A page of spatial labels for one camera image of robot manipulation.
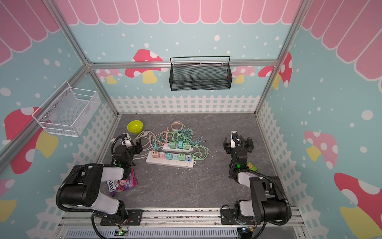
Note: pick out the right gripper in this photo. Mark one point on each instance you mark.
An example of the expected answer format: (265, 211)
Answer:
(227, 147)

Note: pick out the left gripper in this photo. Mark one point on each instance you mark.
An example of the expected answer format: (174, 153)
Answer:
(137, 148)

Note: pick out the pink charger plug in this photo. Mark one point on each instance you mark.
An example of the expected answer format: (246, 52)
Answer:
(155, 154)

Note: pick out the green charger plug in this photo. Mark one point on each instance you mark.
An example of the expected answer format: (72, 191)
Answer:
(186, 146)
(182, 157)
(172, 145)

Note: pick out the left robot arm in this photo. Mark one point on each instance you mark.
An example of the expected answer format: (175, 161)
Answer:
(91, 187)

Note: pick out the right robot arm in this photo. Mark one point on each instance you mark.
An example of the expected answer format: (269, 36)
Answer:
(268, 203)

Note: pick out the small white power strip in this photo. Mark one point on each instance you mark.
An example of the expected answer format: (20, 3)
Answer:
(167, 147)

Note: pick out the large white power strip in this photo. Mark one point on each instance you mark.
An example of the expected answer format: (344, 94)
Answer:
(189, 163)

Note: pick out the green snack packet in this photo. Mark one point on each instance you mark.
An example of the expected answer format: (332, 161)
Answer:
(252, 167)

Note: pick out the green plastic bowl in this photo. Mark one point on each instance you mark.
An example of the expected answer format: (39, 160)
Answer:
(135, 126)

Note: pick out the purple candy bag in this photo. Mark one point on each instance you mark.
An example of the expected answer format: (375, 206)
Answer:
(116, 186)

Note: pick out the roll of tape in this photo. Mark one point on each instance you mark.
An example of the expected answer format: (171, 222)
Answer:
(177, 126)

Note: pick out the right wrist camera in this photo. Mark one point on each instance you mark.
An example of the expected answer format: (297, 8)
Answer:
(234, 137)

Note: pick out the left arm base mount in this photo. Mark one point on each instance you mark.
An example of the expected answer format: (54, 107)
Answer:
(131, 217)

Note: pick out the white mesh wall basket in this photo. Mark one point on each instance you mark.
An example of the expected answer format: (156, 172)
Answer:
(68, 111)

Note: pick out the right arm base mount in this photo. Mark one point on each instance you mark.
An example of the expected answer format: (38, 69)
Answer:
(230, 216)

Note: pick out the black mesh wall basket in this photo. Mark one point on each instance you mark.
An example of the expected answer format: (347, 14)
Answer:
(200, 73)

